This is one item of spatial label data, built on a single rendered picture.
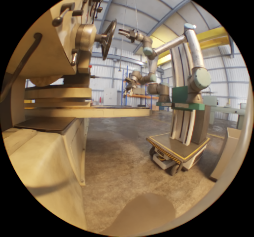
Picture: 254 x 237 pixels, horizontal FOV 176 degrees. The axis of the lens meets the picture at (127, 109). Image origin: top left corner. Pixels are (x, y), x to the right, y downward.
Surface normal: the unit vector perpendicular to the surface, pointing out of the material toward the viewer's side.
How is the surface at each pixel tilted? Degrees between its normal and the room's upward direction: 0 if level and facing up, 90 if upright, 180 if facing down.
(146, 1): 169
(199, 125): 90
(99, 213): 0
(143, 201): 0
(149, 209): 0
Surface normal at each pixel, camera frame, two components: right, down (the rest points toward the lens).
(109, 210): 0.04, -1.00
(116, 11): 0.04, 0.99
